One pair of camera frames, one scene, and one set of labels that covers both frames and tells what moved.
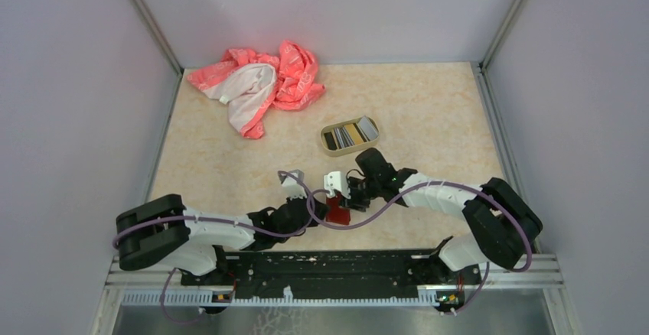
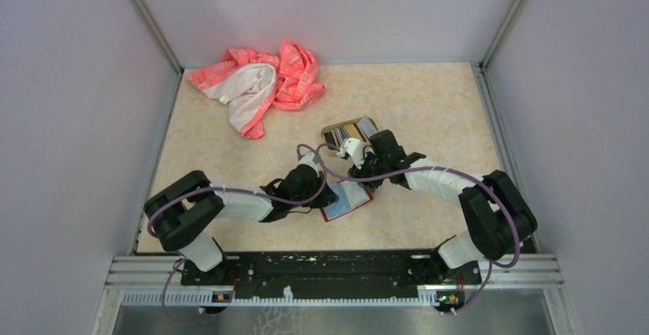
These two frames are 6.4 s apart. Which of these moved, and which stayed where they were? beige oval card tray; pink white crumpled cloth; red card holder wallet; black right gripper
Moved: red card holder wallet; black right gripper
Stayed: beige oval card tray; pink white crumpled cloth
